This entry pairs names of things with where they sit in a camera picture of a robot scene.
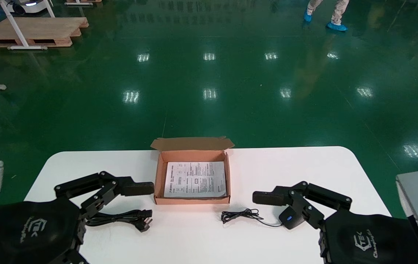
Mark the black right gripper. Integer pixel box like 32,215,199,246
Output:
319,209,418,264

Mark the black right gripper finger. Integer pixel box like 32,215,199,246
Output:
252,181,352,230

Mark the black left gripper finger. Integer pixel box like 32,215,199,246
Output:
55,171,154,220

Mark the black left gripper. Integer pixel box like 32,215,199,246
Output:
0,198,89,264

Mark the black wired computer mouse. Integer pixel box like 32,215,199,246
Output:
221,205,305,230

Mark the black power cable with plug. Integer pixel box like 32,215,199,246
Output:
85,209,153,232

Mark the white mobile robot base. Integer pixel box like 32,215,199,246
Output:
5,0,46,15

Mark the brown cardboard storage box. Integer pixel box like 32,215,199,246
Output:
150,136,235,205

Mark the white printed instruction sheet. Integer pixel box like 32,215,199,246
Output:
164,161,228,198

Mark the large wooden pallet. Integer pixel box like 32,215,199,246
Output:
0,16,89,48

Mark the person with blue shoe covers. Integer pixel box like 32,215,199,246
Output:
303,0,349,32

